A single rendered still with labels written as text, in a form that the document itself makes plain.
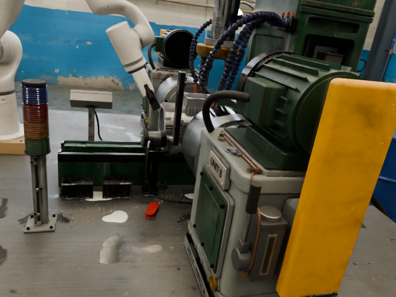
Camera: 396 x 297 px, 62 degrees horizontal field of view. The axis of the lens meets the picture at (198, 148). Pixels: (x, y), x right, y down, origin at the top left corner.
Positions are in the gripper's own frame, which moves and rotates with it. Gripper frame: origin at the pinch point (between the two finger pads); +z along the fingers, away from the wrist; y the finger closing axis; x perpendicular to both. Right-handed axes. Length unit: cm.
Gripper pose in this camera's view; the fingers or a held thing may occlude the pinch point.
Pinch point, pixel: (154, 104)
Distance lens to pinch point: 130.1
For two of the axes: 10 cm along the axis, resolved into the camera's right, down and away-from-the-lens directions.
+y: 2.6, 3.7, -8.9
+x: 8.9, -4.5, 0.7
